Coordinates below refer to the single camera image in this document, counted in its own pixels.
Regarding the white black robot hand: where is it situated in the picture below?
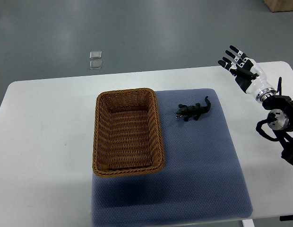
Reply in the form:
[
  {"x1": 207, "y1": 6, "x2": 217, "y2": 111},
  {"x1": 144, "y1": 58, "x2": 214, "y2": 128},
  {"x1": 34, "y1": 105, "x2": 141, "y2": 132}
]
[{"x1": 218, "y1": 45, "x2": 276, "y2": 103}]

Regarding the dark toy crocodile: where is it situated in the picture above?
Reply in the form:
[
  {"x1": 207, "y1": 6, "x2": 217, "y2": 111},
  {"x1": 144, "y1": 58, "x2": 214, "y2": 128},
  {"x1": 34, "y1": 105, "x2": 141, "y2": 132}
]
[{"x1": 175, "y1": 96, "x2": 211, "y2": 122}]

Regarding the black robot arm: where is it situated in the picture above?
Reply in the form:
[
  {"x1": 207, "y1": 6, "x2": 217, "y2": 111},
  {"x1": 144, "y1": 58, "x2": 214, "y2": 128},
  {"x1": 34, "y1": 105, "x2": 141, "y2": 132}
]
[{"x1": 256, "y1": 78, "x2": 293, "y2": 166}]

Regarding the brown wicker basket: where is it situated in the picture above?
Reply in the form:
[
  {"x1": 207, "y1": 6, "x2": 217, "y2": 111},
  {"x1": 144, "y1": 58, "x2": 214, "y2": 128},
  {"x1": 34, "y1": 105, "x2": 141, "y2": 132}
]
[{"x1": 92, "y1": 88, "x2": 165, "y2": 178}]

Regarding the wooden box corner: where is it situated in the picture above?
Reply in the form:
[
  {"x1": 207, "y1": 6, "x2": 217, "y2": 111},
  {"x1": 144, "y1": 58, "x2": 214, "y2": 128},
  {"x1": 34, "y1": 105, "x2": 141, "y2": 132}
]
[{"x1": 264, "y1": 0, "x2": 293, "y2": 12}]

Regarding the blue textured mat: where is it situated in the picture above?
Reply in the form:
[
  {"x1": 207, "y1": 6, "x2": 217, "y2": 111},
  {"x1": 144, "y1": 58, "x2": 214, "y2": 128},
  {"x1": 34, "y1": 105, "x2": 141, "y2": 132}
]
[{"x1": 91, "y1": 88, "x2": 253, "y2": 227}]

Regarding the white table leg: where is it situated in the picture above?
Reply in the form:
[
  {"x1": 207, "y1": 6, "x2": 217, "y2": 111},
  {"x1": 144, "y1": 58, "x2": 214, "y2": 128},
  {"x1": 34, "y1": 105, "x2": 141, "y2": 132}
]
[{"x1": 241, "y1": 219, "x2": 255, "y2": 227}]

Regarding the upper clear floor tile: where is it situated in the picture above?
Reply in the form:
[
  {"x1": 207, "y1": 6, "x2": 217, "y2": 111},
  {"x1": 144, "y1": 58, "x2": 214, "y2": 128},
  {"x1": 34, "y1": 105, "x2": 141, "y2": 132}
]
[{"x1": 89, "y1": 51, "x2": 102, "y2": 59}]

